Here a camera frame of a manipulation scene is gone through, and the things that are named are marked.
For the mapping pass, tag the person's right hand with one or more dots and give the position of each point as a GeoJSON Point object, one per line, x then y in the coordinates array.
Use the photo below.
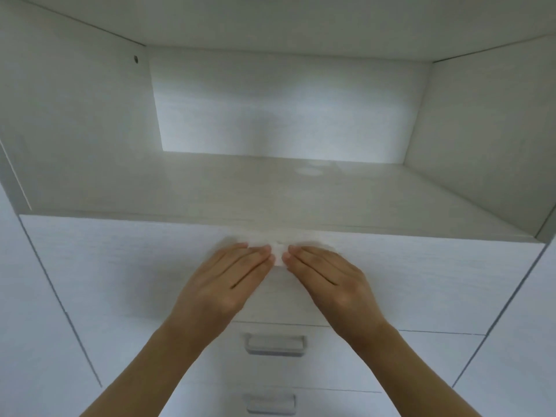
{"type": "Point", "coordinates": [339, 295]}

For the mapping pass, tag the person's left hand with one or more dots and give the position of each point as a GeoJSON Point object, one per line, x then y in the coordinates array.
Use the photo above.
{"type": "Point", "coordinates": [213, 290]}

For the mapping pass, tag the person's left fingers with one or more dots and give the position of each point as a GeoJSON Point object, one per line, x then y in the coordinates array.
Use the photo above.
{"type": "Point", "coordinates": [247, 264]}

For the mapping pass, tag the person's right fingers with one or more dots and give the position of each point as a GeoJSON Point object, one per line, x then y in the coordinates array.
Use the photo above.
{"type": "Point", "coordinates": [308, 264]}

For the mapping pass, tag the white cleaning cloth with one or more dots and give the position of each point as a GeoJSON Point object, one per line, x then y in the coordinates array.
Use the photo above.
{"type": "Point", "coordinates": [278, 249]}

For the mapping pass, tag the person's right forearm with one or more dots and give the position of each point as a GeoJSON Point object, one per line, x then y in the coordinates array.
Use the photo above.
{"type": "Point", "coordinates": [408, 377]}

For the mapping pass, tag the person's left forearm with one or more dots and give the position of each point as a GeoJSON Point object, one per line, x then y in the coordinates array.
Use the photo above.
{"type": "Point", "coordinates": [147, 373]}

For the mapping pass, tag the white wooden cabinet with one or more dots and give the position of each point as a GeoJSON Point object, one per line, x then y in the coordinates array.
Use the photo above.
{"type": "Point", "coordinates": [282, 191]}

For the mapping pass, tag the large white drawer front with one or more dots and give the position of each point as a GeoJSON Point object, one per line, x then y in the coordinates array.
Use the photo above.
{"type": "Point", "coordinates": [434, 282]}

